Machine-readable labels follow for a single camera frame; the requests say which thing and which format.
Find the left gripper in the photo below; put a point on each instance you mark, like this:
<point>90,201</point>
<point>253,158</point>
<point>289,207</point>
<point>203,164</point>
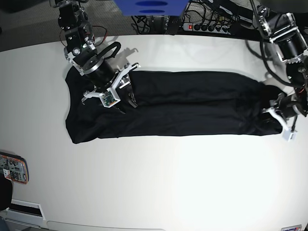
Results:
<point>286,110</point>

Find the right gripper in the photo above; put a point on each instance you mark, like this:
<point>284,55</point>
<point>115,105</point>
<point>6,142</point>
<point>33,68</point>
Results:
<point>106,82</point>

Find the black T-shirt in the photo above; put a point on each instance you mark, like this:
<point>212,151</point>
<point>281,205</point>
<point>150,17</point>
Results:
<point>175,104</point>

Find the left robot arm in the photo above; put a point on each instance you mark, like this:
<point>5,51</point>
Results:
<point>277,25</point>

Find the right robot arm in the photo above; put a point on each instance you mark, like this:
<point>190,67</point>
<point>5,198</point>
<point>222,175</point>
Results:
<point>79,36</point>

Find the label sticker on table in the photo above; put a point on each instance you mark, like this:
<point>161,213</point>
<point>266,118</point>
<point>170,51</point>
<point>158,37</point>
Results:
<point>292,228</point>

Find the blue plastic bin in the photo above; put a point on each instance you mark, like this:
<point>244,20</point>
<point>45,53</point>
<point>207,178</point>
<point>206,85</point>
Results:
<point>151,7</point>

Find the white power strip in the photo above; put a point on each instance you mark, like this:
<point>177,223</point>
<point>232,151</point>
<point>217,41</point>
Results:
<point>206,28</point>

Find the orange blue parts box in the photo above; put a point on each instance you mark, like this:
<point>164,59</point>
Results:
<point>14,168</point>

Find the dark clothed person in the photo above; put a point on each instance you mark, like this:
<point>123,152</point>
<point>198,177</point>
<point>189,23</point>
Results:
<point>6,193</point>

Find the white device at table edge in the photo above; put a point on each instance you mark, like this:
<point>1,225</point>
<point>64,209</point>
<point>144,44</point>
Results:
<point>25,213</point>

